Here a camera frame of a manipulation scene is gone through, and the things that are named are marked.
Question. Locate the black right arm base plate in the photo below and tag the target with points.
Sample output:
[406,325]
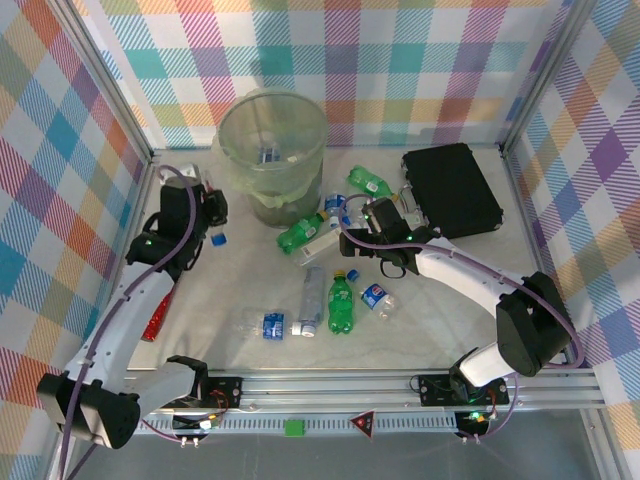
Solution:
[435,390]

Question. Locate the aluminium frame cross rail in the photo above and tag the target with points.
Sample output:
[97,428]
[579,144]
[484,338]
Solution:
[325,390]

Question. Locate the black controller board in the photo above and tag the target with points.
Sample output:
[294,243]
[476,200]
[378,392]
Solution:
[472,424]
[195,424]

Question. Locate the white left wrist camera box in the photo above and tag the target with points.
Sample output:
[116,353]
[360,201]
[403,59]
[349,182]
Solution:
[189,171]

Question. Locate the clear bottle green white label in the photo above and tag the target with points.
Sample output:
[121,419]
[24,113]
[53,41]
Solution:
[414,218]

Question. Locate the green Sprite bottle yellow cap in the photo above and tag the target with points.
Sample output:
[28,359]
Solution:
[341,305]

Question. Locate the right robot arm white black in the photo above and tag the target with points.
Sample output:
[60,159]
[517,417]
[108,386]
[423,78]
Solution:
[470,280]

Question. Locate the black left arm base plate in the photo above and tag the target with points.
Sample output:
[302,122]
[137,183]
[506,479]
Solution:
[225,390]

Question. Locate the green plastic block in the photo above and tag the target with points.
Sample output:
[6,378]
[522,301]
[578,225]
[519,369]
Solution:
[295,429]

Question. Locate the green plastic bin liner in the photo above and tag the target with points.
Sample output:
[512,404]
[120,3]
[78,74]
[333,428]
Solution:
[260,187]

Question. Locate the black hard case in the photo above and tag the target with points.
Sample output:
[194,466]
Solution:
[450,185]

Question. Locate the crushed clear bottle blue label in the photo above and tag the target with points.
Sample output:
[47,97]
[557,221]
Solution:
[218,240]

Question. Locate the grey mesh waste bin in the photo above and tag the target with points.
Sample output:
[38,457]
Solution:
[290,215]

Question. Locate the tall clear water bottle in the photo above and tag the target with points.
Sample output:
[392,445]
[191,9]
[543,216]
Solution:
[312,295]

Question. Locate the red triangle button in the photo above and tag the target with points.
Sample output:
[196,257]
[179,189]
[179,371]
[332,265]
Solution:
[364,424]

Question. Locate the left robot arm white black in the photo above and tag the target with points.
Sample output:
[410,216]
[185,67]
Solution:
[125,310]

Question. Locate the aluminium frame upright post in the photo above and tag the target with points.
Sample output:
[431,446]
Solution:
[106,75]
[545,75]

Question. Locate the red label bottle grey cap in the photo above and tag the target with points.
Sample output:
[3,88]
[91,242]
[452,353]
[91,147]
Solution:
[156,320]

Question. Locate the blue bottle cap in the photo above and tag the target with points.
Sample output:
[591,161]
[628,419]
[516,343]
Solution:
[353,274]

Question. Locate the aluminium frame side rail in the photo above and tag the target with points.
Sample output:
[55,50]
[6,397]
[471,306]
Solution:
[144,185]
[532,225]

